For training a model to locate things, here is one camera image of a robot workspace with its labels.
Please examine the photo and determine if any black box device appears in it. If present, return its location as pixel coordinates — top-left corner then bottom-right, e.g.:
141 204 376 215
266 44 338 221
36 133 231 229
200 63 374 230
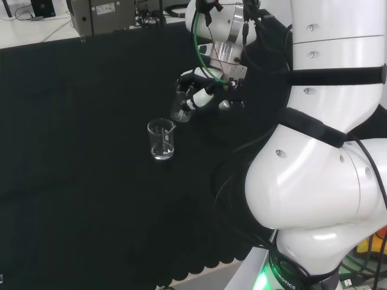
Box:
31 0 57 18

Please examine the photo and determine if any graduated clear glass beaker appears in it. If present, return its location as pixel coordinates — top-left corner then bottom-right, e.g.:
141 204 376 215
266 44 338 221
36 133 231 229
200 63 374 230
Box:
169 90 193 123

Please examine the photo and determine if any grey metal cabinet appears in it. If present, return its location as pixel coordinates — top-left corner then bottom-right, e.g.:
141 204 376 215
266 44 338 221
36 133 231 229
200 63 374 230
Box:
67 0 166 37

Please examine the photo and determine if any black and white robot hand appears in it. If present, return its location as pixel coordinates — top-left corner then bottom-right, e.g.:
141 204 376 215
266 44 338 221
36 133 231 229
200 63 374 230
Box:
176 66 245 112

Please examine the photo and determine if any white desk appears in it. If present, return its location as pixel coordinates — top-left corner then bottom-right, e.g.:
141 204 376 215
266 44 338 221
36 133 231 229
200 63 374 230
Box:
0 0 188 50

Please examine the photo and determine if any small clear glass beaker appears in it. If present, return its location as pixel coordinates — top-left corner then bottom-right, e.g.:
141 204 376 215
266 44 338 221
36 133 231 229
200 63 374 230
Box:
146 118 177 161

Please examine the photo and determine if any green cable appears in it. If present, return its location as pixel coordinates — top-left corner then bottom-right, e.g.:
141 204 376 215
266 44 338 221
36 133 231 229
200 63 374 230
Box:
193 11 231 86

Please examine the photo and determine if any orange object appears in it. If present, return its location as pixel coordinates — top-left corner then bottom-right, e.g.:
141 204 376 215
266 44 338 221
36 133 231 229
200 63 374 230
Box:
356 231 387 258

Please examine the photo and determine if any black bench cloth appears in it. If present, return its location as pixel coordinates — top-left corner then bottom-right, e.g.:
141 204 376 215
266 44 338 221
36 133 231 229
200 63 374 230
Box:
0 8 387 288

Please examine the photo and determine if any black cable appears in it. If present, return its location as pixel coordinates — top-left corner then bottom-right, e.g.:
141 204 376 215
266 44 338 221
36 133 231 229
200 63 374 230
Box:
347 135 387 212

